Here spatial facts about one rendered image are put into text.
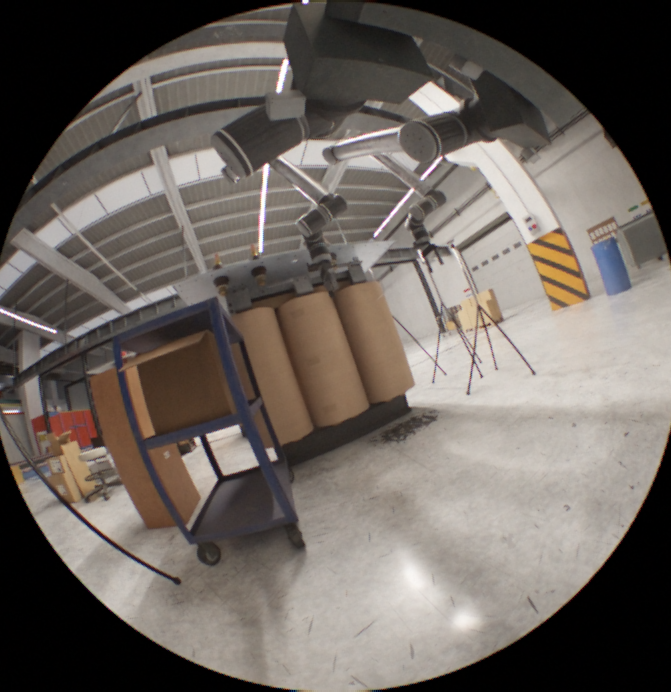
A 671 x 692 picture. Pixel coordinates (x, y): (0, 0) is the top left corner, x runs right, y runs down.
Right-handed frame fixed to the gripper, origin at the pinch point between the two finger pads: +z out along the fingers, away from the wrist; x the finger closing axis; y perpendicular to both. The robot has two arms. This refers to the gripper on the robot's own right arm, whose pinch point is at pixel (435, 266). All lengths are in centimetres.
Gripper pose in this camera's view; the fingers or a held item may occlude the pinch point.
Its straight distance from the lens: 154.1
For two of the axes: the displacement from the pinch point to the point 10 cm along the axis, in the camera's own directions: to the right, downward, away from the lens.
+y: 9.3, -3.1, 1.8
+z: 3.3, 9.4, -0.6
